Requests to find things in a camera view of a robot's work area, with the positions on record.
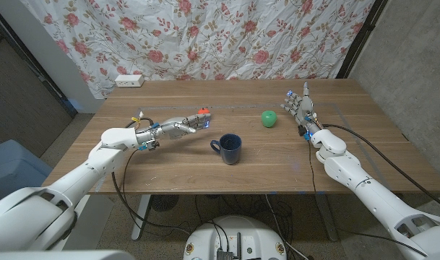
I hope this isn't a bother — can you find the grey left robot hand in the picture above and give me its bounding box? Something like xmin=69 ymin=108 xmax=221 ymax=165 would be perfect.
xmin=137 ymin=113 xmax=212 ymax=152

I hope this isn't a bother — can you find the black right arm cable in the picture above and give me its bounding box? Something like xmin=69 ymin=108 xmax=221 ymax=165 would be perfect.
xmin=320 ymin=123 xmax=440 ymax=214

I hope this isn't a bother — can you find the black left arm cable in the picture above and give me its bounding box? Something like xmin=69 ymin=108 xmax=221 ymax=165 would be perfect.
xmin=111 ymin=117 xmax=194 ymax=235

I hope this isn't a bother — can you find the white power strip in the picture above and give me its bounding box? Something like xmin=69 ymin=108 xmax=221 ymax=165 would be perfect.
xmin=114 ymin=74 xmax=145 ymax=88

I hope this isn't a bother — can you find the metal table leg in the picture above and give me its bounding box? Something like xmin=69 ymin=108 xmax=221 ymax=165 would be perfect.
xmin=314 ymin=194 xmax=340 ymax=242
xmin=131 ymin=194 xmax=152 ymax=241

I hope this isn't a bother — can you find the black backdrop pole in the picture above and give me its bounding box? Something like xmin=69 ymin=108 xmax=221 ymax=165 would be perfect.
xmin=335 ymin=0 xmax=389 ymax=79

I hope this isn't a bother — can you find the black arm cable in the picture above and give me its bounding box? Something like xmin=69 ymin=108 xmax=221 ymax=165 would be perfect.
xmin=320 ymin=123 xmax=440 ymax=214
xmin=111 ymin=117 xmax=194 ymax=235

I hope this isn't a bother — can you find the floral fabric backdrop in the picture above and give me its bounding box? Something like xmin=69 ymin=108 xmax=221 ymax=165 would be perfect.
xmin=19 ymin=0 xmax=376 ymax=100

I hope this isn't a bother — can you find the green toy apple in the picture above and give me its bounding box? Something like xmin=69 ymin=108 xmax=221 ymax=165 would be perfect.
xmin=261 ymin=110 xmax=278 ymax=129

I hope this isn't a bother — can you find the white robot torso cover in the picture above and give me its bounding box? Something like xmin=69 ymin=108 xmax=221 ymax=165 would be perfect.
xmin=0 ymin=249 xmax=136 ymax=260

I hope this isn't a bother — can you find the black floor fan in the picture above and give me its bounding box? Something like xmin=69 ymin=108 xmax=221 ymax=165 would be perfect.
xmin=150 ymin=194 xmax=180 ymax=212

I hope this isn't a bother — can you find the white mat with blue shapes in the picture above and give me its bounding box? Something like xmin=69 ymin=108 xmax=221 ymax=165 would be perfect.
xmin=62 ymin=194 xmax=115 ymax=251

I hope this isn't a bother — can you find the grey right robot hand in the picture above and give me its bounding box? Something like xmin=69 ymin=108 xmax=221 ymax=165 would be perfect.
xmin=280 ymin=81 xmax=324 ymax=140

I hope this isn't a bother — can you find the dark blue mug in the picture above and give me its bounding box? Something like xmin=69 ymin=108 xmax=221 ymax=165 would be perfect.
xmin=210 ymin=133 xmax=243 ymax=165

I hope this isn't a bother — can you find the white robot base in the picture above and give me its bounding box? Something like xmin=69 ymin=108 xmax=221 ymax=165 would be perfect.
xmin=183 ymin=215 xmax=288 ymax=260

